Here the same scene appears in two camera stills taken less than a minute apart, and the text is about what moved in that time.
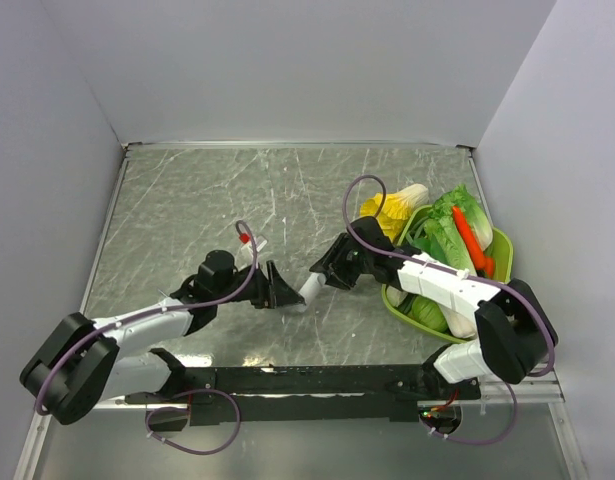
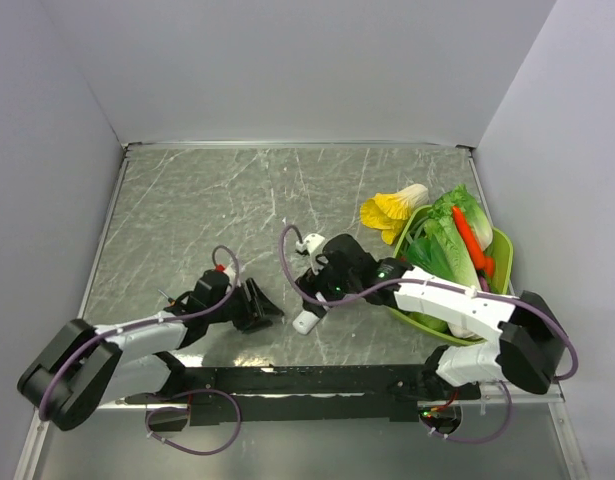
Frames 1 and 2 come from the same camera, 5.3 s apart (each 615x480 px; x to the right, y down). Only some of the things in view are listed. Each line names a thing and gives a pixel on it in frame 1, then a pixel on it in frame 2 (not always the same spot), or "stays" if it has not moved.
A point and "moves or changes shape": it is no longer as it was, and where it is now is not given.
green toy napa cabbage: x=476 y=216 stays
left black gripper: x=273 y=291 to x=248 y=320
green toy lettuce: x=443 y=242 stays
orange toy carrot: x=483 y=265 stays
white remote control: x=311 y=287 moves or changes shape
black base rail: x=358 y=393 stays
